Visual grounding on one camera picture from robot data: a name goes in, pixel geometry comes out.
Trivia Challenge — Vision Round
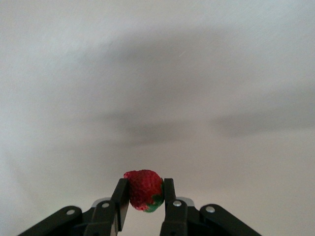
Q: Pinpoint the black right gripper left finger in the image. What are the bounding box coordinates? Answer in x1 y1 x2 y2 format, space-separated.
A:
18 178 130 236

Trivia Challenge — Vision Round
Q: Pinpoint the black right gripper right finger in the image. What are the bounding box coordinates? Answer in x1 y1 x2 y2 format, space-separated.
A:
159 177 263 236

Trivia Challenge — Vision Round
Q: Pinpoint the red strawberry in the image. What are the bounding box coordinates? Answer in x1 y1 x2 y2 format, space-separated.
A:
123 169 165 213

